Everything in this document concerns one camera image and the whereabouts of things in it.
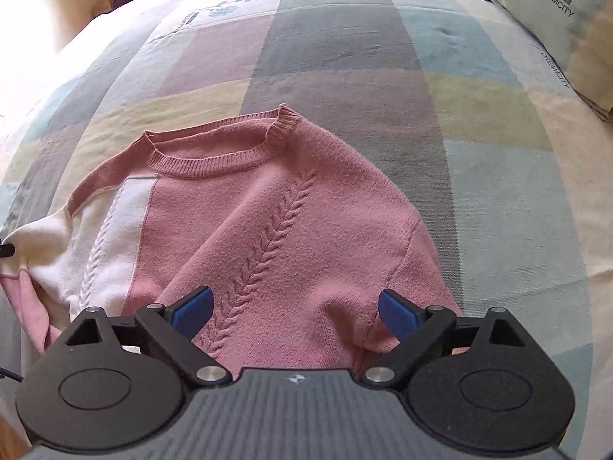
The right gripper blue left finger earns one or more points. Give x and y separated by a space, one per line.
168 333

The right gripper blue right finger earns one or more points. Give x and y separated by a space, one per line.
420 333

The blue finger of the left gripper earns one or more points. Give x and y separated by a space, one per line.
7 249

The pink and white knit sweater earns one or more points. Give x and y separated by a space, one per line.
295 233

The pastel patchwork bed sheet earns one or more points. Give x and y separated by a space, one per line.
454 101

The pastel Dreamcity pillow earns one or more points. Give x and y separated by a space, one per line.
578 36

